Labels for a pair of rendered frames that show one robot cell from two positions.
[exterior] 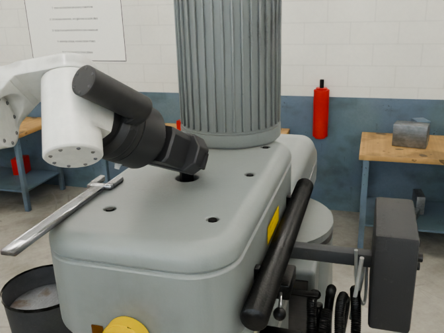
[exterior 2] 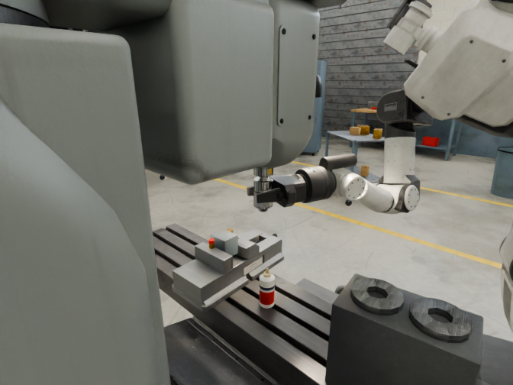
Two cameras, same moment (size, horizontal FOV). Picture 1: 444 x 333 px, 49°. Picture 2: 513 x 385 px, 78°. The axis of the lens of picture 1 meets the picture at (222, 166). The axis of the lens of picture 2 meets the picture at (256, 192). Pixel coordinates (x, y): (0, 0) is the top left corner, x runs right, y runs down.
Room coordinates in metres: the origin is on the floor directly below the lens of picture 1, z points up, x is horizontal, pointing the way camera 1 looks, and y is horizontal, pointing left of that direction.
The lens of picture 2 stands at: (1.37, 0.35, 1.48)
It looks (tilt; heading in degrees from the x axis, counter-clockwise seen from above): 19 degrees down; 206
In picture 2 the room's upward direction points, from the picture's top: straight up
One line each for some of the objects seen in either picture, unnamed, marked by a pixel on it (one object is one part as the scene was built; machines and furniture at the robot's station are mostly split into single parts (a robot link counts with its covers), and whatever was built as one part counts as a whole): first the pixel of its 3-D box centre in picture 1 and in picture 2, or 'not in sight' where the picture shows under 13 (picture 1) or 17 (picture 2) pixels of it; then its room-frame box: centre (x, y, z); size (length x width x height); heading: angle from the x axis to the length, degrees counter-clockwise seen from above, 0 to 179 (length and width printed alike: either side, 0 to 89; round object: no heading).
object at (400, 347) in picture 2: not in sight; (398, 348); (0.85, 0.39, 1.03); 0.22 x 0.12 x 0.20; 80
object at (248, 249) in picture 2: not in sight; (237, 244); (0.62, -0.07, 1.02); 0.12 x 0.06 x 0.04; 75
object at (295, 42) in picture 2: not in sight; (262, 88); (0.72, 0.05, 1.47); 0.21 x 0.19 x 0.32; 73
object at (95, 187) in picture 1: (68, 209); not in sight; (0.60, 0.21, 1.89); 0.24 x 0.04 x 0.01; 164
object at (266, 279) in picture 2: not in sight; (266, 286); (0.73, 0.07, 0.98); 0.04 x 0.04 x 0.11
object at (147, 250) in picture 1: (193, 220); not in sight; (0.73, 0.05, 1.81); 0.47 x 0.26 x 0.16; 163
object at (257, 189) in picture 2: not in sight; (262, 194); (0.72, 0.05, 1.23); 0.05 x 0.05 x 0.06
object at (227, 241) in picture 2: not in sight; (224, 244); (0.67, -0.09, 1.04); 0.06 x 0.05 x 0.06; 75
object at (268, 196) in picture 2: not in sight; (269, 197); (0.74, 0.08, 1.23); 0.06 x 0.02 x 0.03; 141
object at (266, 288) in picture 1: (283, 235); not in sight; (0.71, -0.10, 1.79); 0.45 x 0.04 x 0.04; 163
